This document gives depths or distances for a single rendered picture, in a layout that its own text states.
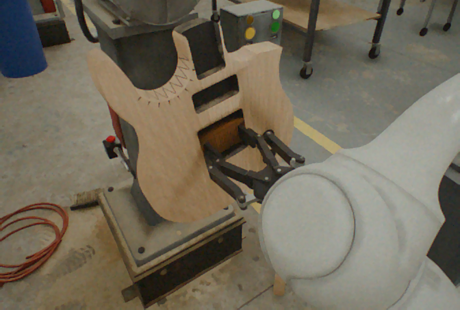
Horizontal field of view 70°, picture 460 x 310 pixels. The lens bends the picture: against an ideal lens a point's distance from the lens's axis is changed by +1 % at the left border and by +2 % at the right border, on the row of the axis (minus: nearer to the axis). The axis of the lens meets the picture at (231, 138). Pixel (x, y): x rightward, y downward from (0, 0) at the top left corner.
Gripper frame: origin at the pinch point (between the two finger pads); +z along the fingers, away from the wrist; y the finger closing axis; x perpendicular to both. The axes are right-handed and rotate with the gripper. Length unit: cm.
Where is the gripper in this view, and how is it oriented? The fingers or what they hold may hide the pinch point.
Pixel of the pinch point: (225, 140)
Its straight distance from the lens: 61.8
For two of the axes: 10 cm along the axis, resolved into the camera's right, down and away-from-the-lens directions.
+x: -1.4, -7.5, -6.5
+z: -5.6, -4.8, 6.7
